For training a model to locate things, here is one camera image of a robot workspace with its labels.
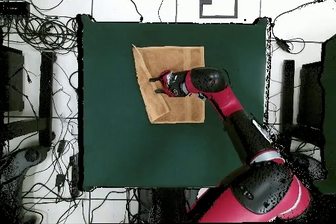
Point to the orange terry towel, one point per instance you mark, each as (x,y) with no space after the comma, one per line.
(168,58)

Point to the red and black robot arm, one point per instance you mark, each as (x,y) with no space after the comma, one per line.
(231,100)

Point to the flat black device box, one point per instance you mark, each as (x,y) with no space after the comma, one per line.
(14,8)

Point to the dark green table cloth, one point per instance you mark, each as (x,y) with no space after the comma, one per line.
(118,142)

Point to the black stand bar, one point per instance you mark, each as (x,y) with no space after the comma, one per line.
(46,98)
(288,90)

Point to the small black power adapter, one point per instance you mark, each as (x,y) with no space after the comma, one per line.
(61,146)
(60,179)

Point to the large black box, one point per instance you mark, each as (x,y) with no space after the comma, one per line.
(311,90)
(13,82)

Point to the grey floor frame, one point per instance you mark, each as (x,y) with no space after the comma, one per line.
(218,16)

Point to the pedestal leg with round foot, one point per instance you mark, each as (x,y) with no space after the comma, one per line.
(312,167)
(31,155)

